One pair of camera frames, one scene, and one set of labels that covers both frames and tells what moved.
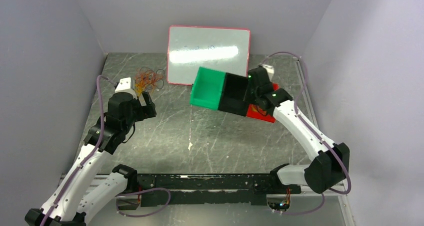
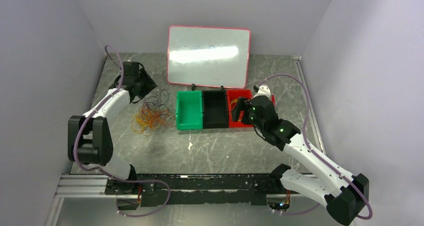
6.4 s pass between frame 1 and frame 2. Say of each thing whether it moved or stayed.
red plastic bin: moved
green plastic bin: moved
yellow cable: moved
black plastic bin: moved
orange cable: moved
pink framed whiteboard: stayed
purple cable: moved
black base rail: stayed
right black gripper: moved
